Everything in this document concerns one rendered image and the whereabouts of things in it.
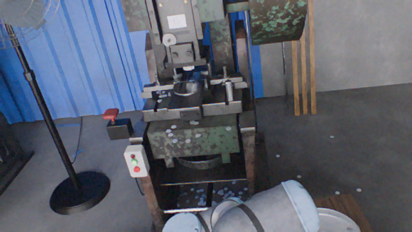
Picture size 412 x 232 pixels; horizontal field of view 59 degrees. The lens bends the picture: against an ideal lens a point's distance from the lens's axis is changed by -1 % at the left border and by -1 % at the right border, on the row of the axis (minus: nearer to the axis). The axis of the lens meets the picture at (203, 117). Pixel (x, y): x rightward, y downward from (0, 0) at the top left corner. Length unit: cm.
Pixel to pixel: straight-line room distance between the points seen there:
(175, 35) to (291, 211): 101
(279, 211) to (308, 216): 6
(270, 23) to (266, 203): 71
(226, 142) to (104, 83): 175
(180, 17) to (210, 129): 48
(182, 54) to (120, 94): 166
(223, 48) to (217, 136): 48
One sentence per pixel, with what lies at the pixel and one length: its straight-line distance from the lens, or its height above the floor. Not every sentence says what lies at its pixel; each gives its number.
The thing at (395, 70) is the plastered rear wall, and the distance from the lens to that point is 321.
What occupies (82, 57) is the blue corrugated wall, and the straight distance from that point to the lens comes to 310.
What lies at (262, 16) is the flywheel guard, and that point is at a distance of 124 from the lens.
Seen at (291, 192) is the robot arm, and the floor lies 96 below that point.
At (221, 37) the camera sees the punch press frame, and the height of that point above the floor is 89.
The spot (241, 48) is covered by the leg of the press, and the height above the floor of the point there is 79.
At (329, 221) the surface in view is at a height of 36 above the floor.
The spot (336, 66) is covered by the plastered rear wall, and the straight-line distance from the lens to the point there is 304.
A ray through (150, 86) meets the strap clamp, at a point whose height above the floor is 75.
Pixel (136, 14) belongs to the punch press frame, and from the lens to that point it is 151.
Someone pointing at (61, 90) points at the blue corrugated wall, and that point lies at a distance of 331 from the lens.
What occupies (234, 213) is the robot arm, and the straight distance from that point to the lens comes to 71.
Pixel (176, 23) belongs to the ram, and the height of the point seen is 106.
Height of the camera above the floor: 147
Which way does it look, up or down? 31 degrees down
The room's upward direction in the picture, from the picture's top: 10 degrees counter-clockwise
